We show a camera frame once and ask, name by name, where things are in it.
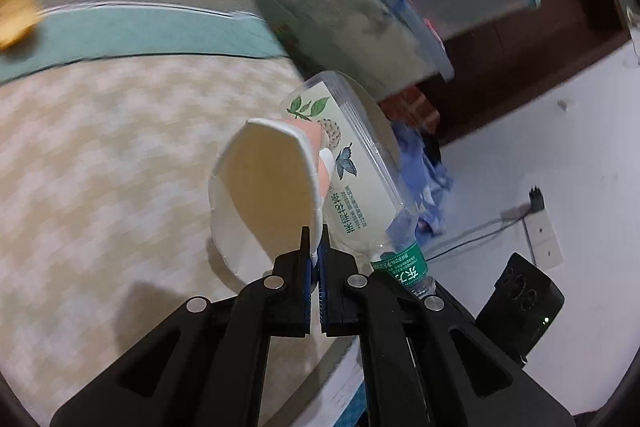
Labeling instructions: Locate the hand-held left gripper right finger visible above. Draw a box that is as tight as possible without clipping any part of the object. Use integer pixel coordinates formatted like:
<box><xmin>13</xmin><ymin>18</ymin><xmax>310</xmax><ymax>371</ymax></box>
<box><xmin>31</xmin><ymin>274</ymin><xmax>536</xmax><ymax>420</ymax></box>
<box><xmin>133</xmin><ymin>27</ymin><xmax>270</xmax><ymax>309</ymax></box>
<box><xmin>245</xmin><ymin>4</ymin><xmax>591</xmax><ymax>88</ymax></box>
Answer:
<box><xmin>318</xmin><ymin>237</ymin><xmax>577</xmax><ymax>427</ymax></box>

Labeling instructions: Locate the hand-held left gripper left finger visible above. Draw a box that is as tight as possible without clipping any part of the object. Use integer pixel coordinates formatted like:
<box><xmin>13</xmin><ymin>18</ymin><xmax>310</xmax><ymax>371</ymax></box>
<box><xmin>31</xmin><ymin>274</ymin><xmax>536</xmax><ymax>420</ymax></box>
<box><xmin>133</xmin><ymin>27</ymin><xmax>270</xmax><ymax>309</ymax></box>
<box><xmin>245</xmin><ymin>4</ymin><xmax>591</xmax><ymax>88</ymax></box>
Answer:
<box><xmin>49</xmin><ymin>227</ymin><xmax>322</xmax><ymax>427</ymax></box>

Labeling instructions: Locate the pink paper cup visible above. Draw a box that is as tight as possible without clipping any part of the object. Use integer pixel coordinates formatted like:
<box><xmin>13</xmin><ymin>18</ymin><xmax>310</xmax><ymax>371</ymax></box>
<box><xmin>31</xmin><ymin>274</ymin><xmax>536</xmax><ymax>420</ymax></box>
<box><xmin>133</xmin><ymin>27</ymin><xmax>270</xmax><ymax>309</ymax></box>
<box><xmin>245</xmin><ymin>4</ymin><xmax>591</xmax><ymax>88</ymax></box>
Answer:
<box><xmin>208</xmin><ymin>118</ymin><xmax>337</xmax><ymax>289</ymax></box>

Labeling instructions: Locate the clear plastic bottle green label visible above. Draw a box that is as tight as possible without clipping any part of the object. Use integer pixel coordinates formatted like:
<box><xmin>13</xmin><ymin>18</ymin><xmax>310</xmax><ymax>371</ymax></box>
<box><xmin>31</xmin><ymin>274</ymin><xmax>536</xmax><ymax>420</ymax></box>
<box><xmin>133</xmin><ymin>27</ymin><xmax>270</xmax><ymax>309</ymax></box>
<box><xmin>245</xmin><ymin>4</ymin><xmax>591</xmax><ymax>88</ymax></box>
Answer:
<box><xmin>286</xmin><ymin>71</ymin><xmax>437</xmax><ymax>301</ymax></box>

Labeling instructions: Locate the blue cloth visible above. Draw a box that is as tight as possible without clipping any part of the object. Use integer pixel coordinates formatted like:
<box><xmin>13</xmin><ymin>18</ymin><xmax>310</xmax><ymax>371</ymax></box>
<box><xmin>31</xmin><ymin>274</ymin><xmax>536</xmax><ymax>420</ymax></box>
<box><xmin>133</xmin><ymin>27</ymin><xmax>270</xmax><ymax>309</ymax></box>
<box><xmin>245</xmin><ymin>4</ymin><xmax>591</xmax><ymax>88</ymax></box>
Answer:
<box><xmin>392</xmin><ymin>122</ymin><xmax>455</xmax><ymax>237</ymax></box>

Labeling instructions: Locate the chevron patterned tablecloth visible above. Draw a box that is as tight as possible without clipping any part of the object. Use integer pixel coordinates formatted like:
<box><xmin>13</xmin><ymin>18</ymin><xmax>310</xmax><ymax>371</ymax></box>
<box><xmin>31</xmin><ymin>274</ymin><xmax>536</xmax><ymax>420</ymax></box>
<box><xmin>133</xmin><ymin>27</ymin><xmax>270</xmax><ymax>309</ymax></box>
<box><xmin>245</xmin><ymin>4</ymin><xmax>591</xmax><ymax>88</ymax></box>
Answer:
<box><xmin>0</xmin><ymin>0</ymin><xmax>363</xmax><ymax>427</ymax></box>

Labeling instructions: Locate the red brick pattern box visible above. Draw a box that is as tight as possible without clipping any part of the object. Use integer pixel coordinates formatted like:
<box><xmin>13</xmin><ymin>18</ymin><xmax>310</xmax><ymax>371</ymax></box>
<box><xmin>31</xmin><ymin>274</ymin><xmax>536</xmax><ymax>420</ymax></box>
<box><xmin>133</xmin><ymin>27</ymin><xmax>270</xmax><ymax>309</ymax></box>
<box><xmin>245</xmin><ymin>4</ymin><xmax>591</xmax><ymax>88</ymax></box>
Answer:
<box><xmin>379</xmin><ymin>86</ymin><xmax>442</xmax><ymax>135</ymax></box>

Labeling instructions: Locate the dark wooden cabinet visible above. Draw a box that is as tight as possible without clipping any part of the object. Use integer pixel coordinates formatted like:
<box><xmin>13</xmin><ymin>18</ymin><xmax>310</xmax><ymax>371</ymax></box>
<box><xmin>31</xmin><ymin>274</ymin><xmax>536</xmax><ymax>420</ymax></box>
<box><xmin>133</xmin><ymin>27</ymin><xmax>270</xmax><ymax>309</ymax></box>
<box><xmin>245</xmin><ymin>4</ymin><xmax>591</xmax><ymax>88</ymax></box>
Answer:
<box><xmin>425</xmin><ymin>0</ymin><xmax>632</xmax><ymax>145</ymax></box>

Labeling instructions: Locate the clear storage box blue lid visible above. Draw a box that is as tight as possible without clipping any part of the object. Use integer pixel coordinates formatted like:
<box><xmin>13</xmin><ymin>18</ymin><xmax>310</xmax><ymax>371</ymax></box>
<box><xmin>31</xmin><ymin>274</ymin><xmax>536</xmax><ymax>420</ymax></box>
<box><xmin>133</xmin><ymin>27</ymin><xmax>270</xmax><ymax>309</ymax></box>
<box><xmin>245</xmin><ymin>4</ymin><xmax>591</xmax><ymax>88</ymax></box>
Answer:
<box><xmin>247</xmin><ymin>0</ymin><xmax>456</xmax><ymax>100</ymax></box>

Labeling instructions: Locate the yellow wrapper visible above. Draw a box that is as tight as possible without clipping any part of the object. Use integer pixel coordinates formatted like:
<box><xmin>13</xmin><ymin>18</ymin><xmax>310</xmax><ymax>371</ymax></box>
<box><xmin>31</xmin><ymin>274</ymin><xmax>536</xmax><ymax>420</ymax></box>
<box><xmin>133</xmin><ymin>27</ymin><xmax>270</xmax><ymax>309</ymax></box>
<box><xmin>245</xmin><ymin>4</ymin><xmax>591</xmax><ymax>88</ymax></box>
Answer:
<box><xmin>0</xmin><ymin>0</ymin><xmax>39</xmax><ymax>51</ymax></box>

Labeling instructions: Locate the white wall plate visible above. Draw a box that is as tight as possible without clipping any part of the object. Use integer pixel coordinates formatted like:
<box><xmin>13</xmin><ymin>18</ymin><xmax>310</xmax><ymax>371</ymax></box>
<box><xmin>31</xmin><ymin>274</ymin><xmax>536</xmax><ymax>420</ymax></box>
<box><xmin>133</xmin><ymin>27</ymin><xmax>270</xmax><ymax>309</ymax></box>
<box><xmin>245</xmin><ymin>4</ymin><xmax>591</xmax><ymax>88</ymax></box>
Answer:
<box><xmin>521</xmin><ymin>208</ymin><xmax>566</xmax><ymax>274</ymax></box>

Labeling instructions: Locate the grey power cable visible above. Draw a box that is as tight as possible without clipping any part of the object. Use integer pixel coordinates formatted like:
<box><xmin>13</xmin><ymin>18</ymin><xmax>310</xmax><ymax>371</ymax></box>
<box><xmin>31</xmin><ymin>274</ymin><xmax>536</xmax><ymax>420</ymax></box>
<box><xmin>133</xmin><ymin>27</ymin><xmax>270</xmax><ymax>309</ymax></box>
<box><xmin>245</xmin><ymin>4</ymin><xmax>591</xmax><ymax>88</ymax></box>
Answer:
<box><xmin>424</xmin><ymin>216</ymin><xmax>527</xmax><ymax>262</ymax></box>

